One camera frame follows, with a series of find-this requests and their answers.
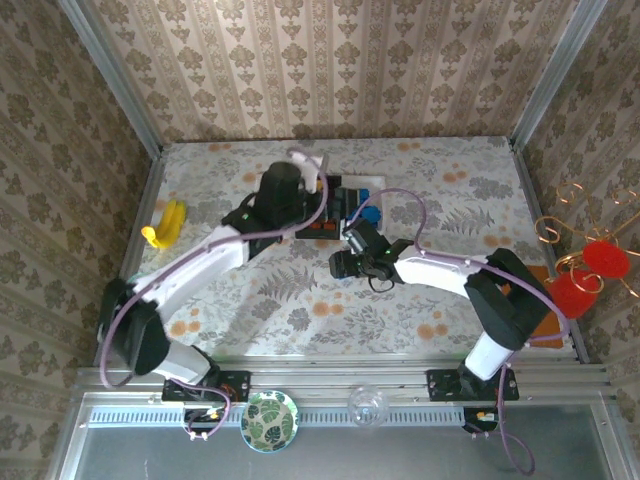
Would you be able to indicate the white plastic container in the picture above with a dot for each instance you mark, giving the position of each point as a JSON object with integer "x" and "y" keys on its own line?
{"x": 370, "y": 178}

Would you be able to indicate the aluminium table side rail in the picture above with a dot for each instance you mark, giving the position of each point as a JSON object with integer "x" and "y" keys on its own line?
{"x": 531, "y": 200}

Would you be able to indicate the red round disc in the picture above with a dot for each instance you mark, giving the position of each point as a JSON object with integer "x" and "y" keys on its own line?
{"x": 606, "y": 259}

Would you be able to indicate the orange flat board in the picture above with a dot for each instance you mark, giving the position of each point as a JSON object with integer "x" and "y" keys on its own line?
{"x": 550, "y": 327}

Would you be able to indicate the aluminium frame post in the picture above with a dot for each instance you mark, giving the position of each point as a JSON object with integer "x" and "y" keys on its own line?
{"x": 113, "y": 75}
{"x": 555, "y": 75}

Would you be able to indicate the yellow toy banana bunch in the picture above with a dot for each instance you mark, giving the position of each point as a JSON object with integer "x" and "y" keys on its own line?
{"x": 167, "y": 227}

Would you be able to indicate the black plastic container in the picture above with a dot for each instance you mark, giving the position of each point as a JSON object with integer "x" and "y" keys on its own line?
{"x": 312, "y": 234}

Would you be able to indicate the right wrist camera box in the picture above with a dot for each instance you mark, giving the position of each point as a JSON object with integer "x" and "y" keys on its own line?
{"x": 362, "y": 239}

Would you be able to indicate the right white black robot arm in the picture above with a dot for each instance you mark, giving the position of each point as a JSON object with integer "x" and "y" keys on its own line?
{"x": 440, "y": 270}

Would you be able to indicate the green leaf pattern bowl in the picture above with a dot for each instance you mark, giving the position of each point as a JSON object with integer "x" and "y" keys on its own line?
{"x": 270, "y": 421}

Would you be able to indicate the grey metal shelf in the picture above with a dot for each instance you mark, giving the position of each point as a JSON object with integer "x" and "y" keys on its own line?
{"x": 400, "y": 455}

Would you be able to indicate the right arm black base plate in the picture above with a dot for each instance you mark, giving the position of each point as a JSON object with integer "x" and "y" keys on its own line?
{"x": 440, "y": 385}

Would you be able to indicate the clear glass ball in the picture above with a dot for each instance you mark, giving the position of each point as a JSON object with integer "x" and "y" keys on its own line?
{"x": 368, "y": 406}

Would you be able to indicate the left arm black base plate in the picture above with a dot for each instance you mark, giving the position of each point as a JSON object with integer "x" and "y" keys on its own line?
{"x": 235, "y": 385}

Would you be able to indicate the small black connector box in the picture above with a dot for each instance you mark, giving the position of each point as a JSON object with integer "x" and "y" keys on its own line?
{"x": 200, "y": 415}
{"x": 480, "y": 419}

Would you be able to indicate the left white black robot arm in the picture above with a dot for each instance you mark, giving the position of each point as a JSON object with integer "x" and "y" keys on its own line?
{"x": 190, "y": 265}

